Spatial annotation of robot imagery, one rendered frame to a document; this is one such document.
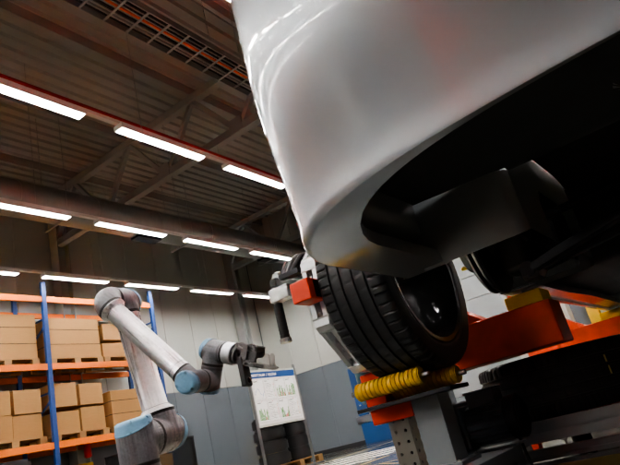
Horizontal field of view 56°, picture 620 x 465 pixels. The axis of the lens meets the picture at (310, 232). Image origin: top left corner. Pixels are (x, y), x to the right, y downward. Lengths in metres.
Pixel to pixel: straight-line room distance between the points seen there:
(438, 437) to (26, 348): 10.96
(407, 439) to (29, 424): 10.10
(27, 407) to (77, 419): 1.04
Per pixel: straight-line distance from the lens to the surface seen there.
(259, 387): 11.20
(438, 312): 2.25
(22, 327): 12.55
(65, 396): 12.71
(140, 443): 2.45
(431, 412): 2.01
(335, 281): 1.84
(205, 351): 2.47
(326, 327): 1.93
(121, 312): 2.57
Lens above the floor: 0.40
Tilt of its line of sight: 19 degrees up
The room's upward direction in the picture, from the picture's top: 14 degrees counter-clockwise
